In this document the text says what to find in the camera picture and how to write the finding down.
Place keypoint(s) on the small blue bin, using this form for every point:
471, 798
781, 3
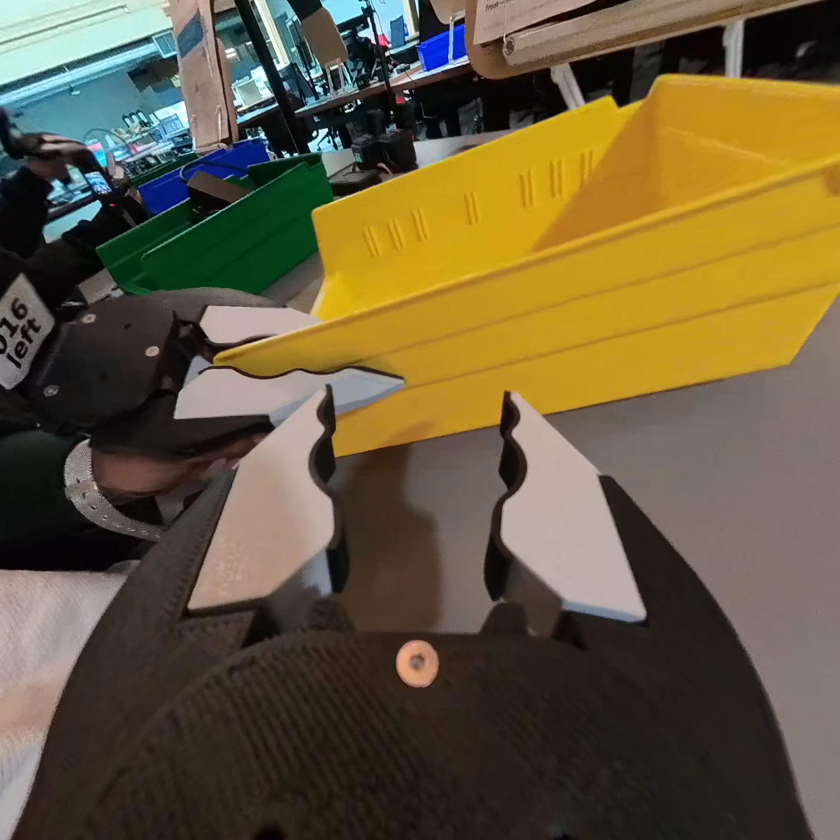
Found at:
439, 49

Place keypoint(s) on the black pole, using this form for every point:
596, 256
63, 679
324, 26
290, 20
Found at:
269, 72

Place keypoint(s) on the green plastic bin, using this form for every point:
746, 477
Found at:
249, 243

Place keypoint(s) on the blue plastic bin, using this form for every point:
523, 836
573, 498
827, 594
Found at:
164, 190

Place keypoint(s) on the yellow plastic bin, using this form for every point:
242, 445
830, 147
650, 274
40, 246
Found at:
590, 315

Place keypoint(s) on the cardboard board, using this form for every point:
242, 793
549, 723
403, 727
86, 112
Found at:
656, 46
200, 79

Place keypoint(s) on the person's left hand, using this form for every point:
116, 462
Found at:
151, 478

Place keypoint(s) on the flat black power adapter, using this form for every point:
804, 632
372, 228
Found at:
354, 182

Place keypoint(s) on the person's white garment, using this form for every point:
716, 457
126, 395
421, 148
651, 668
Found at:
46, 656

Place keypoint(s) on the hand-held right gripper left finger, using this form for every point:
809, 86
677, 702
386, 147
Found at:
262, 525

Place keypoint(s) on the person's left forearm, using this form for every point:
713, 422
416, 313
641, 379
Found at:
33, 499

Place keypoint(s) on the black battery chargers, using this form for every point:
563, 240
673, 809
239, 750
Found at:
387, 152

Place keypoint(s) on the silver mesh wristwatch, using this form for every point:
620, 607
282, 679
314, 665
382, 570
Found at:
82, 492

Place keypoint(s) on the black and beige board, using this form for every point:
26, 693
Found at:
325, 33

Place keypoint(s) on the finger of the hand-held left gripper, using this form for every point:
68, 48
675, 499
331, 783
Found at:
256, 323
249, 397

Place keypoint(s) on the wooden table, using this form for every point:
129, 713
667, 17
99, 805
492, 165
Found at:
367, 92

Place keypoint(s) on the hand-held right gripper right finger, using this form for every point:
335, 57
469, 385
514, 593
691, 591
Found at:
564, 544

